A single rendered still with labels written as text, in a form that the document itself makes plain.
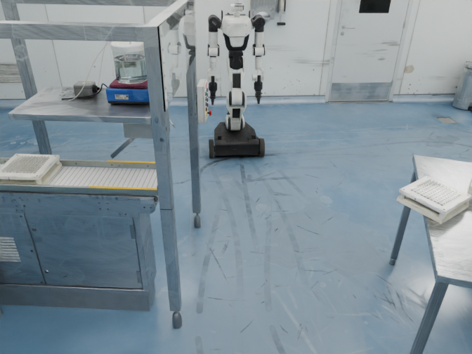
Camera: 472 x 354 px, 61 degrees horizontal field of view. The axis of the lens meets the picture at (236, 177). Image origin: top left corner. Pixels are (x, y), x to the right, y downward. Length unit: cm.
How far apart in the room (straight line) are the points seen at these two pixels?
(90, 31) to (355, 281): 222
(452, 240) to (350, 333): 91
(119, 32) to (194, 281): 173
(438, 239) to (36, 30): 189
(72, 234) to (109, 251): 22
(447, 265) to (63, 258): 196
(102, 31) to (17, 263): 151
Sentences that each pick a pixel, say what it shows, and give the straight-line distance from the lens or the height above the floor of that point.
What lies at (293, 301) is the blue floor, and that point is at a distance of 273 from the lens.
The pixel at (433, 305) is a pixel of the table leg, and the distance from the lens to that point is 197.
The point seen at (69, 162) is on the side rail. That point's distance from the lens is 242.
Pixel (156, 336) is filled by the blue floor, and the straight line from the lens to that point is 256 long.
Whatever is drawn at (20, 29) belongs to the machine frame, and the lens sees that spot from 186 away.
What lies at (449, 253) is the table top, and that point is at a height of 85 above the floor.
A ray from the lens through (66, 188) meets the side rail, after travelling 216.
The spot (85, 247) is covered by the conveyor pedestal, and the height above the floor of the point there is 50.
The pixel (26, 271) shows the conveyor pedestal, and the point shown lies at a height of 30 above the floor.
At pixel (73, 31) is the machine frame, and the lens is 177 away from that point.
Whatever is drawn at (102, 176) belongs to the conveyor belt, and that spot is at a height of 89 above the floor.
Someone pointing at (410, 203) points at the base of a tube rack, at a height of 88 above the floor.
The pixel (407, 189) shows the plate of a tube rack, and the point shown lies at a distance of 219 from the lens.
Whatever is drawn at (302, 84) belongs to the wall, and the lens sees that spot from 590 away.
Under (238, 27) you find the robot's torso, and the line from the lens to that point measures 401.
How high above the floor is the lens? 199
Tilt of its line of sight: 30 degrees down
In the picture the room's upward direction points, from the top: 1 degrees clockwise
